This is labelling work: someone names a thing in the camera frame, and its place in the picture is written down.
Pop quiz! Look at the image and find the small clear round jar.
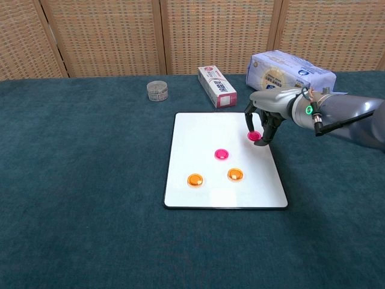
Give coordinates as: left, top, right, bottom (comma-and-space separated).
146, 80, 168, 102

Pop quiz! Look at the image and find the pale blue tissue pack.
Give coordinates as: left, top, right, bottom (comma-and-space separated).
245, 50, 350, 97

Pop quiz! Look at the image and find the white rectangular magnetic board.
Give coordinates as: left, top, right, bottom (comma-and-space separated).
163, 112, 289, 210

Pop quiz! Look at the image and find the woven bamboo folding screen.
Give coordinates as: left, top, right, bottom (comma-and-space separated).
0, 0, 385, 81

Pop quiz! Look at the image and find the teal table cloth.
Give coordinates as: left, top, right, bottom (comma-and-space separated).
0, 70, 385, 289

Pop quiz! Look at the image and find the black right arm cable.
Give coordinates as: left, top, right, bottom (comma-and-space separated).
311, 104, 377, 138

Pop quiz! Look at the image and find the orange disc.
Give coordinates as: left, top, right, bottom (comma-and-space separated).
227, 167, 244, 182
186, 173, 204, 188

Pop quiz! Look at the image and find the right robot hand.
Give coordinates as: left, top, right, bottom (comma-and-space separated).
244, 87, 301, 148

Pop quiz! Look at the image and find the white red toothpaste box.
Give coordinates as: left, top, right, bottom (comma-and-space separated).
197, 66, 238, 109

